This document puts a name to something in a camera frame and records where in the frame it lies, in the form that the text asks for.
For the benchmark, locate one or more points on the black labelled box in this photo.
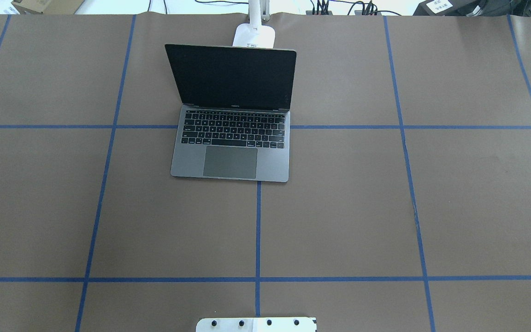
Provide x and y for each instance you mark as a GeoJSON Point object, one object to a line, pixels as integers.
{"type": "Point", "coordinates": [468, 8]}

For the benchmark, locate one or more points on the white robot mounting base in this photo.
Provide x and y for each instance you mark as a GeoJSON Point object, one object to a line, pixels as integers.
{"type": "Point", "coordinates": [257, 324]}

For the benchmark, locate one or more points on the grey laptop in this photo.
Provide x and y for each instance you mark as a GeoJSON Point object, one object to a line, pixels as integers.
{"type": "Point", "coordinates": [235, 115]}

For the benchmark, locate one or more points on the cardboard box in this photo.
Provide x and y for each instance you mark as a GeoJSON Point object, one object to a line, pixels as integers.
{"type": "Point", "coordinates": [48, 7]}

